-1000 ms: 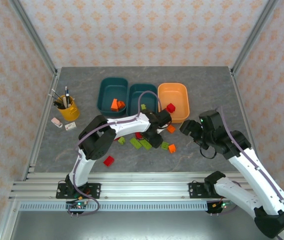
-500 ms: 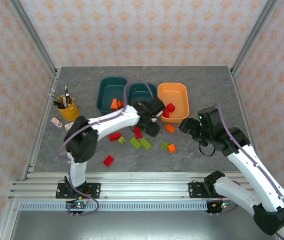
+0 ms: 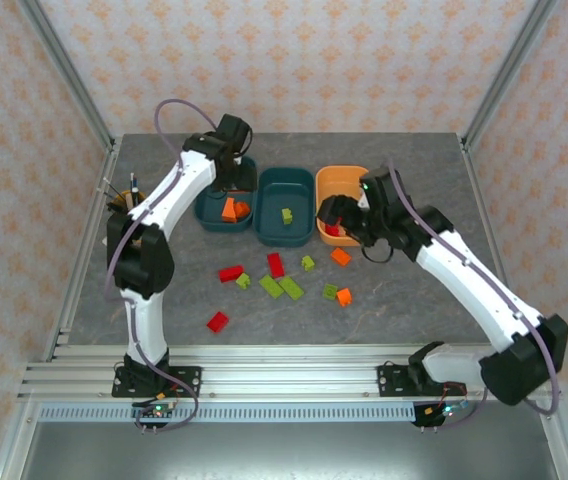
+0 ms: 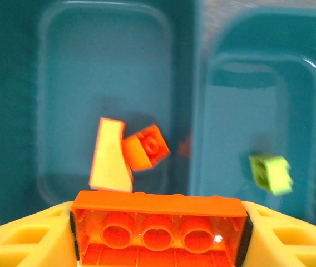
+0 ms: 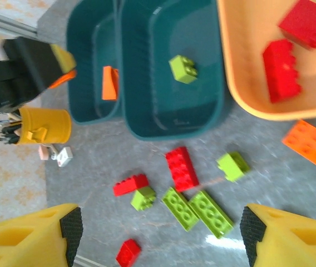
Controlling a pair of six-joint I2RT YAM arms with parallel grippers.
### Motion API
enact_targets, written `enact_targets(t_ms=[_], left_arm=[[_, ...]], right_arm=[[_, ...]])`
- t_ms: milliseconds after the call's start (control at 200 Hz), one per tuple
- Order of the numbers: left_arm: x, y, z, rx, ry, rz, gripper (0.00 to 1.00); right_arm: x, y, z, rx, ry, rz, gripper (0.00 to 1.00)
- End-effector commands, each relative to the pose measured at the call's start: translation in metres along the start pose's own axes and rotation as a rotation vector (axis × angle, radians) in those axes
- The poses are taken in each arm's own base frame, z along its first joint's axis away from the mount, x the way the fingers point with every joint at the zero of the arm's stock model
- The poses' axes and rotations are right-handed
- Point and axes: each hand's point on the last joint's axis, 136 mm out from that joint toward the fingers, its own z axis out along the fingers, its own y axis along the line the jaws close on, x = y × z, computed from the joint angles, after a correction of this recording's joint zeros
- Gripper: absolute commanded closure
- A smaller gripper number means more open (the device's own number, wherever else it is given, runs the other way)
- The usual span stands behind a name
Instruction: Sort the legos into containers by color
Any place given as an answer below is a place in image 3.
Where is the long green lego brick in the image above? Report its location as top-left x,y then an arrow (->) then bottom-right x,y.
258,274 -> 285,300
278,275 -> 306,302

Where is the orange plastic container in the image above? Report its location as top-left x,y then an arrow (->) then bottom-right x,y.
315,165 -> 370,248

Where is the teal plastic container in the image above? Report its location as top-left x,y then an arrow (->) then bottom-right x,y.
252,167 -> 316,249
193,155 -> 259,234

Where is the yellow pen cup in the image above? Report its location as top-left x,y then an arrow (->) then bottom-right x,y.
112,188 -> 148,216

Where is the grey metal sheet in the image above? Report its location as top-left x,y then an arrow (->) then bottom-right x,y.
18,419 -> 565,480

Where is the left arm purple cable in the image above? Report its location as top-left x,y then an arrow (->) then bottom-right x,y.
102,98 -> 220,434

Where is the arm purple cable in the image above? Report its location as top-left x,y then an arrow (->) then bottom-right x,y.
386,159 -> 563,431
102,98 -> 220,434

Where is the aluminium table edge rail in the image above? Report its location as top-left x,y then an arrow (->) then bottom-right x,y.
458,134 -> 533,360
41,137 -> 123,361

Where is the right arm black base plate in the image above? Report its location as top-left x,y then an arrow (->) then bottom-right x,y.
376,364 -> 468,399

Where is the wide aluminium mounting rail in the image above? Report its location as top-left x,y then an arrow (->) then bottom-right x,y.
16,344 -> 563,402

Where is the grey slotted cable duct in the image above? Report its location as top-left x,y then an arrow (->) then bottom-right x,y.
38,403 -> 418,424

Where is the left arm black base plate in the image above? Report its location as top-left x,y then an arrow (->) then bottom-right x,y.
111,366 -> 203,399

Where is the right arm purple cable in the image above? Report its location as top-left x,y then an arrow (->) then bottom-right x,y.
386,159 -> 563,431

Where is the short aluminium frame post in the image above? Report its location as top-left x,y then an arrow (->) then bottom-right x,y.
538,399 -> 568,480
0,399 -> 40,480

